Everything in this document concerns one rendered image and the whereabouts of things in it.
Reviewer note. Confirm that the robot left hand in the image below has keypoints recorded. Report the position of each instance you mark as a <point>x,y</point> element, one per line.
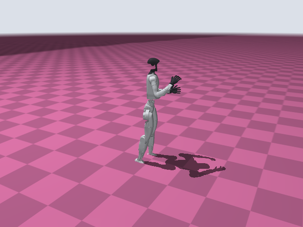
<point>175,90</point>

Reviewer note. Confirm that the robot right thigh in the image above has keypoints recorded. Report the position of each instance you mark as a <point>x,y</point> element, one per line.
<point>148,128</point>

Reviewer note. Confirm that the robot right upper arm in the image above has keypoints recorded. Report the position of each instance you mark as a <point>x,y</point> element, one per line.
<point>154,86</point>

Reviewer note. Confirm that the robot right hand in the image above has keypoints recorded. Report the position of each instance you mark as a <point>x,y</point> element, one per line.
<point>174,80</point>

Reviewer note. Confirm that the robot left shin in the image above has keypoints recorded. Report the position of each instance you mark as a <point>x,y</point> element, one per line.
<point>150,144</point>

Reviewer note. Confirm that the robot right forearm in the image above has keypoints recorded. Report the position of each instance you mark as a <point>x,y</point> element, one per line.
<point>164,91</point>

